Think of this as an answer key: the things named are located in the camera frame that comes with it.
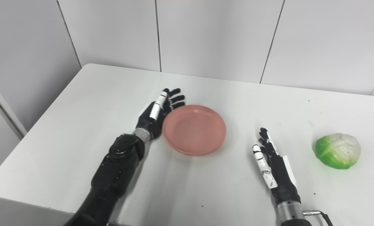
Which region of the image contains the black and white left hand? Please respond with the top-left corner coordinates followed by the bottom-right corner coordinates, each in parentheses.
top-left (135, 88), bottom-right (186, 140)

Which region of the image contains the black and white right hand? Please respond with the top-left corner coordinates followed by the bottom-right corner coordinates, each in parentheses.
top-left (252, 127), bottom-right (302, 207)

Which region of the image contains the pink round plate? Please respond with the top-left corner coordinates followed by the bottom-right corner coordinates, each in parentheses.
top-left (162, 105), bottom-right (227, 156)

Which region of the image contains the green and white toy cabbage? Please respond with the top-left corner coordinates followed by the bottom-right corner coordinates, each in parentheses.
top-left (313, 133), bottom-right (361, 170)

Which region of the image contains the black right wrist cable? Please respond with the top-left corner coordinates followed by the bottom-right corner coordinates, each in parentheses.
top-left (303, 210), bottom-right (334, 226)

